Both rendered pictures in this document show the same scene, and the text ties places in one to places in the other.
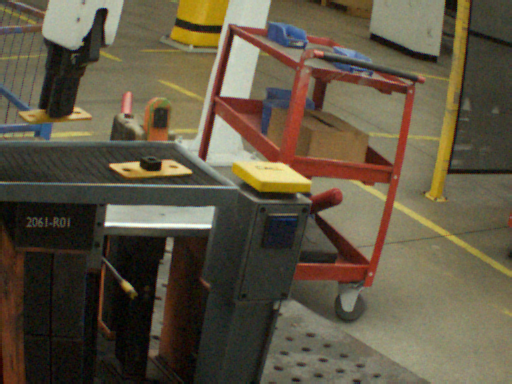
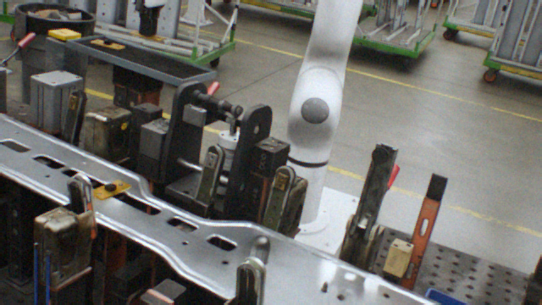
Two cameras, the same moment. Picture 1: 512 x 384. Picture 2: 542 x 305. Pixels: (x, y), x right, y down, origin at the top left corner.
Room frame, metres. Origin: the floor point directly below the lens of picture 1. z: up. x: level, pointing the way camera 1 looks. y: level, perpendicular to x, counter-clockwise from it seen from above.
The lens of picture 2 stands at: (1.36, 1.60, 1.56)
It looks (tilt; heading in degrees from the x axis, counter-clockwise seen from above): 23 degrees down; 238
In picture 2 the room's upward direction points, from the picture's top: 10 degrees clockwise
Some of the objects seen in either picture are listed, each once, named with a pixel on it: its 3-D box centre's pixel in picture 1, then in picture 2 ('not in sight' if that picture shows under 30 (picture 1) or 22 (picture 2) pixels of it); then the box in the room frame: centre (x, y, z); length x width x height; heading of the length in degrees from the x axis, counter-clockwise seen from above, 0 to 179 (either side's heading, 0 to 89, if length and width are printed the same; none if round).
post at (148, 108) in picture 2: not in sight; (141, 184); (0.95, 0.38, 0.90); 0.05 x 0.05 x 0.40; 33
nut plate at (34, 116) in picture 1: (54, 111); (147, 34); (0.91, 0.21, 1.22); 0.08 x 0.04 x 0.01; 132
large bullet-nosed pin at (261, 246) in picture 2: not in sight; (260, 252); (0.89, 0.87, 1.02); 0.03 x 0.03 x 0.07
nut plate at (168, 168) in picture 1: (150, 165); (107, 42); (0.97, 0.10, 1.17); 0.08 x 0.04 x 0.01; 135
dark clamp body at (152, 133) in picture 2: not in sight; (157, 200); (0.93, 0.45, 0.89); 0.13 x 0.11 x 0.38; 33
